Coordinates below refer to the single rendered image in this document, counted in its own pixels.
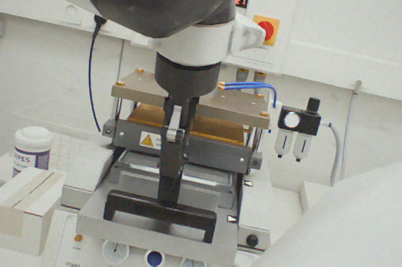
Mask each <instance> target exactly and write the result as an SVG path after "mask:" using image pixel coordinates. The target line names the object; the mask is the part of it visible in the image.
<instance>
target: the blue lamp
mask: <svg viewBox="0 0 402 267"><path fill-rule="evenodd" d="M146 259H147V263H148V264H149V265H150V266H153V267H157V266H159V265H160V263H161V262H162V255H161V253H160V252H157V251H154V250H153V251H151V252H150V253H149V254H148V256H147V257H146Z"/></svg>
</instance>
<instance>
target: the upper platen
mask: <svg viewBox="0 0 402 267"><path fill-rule="evenodd" d="M164 115H165V112H164V108H163V107H160V106H153V105H151V104H147V103H146V104H143V103H141V104H139V105H138V106H137V107H136V109H135V110H134V111H133V112H132V113H131V114H130V115H129V116H128V118H127V119H126V120H127V121H135V122H139V123H145V124H148V125H152V126H157V127H162V126H164ZM243 133H247V134H250V133H251V130H249V129H246V128H243V124H240V123H234V122H227V121H221V120H218V119H214V118H208V117H205V116H199V115H195V117H194V121H193V122H192V127H191V129H190V132H189V134H192V135H196V136H202V137H206V138H209V139H215V140H222V141H227V142H231V143H234V144H241V145H244V135H243Z"/></svg>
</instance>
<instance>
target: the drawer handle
mask: <svg viewBox="0 0 402 267"><path fill-rule="evenodd" d="M115 211H118V212H124V213H127V214H130V215H136V216H140V217H145V218H151V219H155V220H161V221H164V222H168V223H174V224H176V225H182V226H186V227H189V228H194V229H198V230H204V231H205V235H204V242H206V243H212V239H213V236H214V233H215V227H216V223H217V219H218V214H217V213H216V212H214V211H211V210H206V209H202V208H198V207H193V206H189V205H181V204H177V203H173V202H168V201H164V200H158V199H156V198H152V197H146V196H143V195H138V194H134V193H130V192H124V191H121V190H117V189H111V190H109V193H108V195H107V200H106V203H105V208H104V213H103V219H104V220H112V217H113V216H114V215H115Z"/></svg>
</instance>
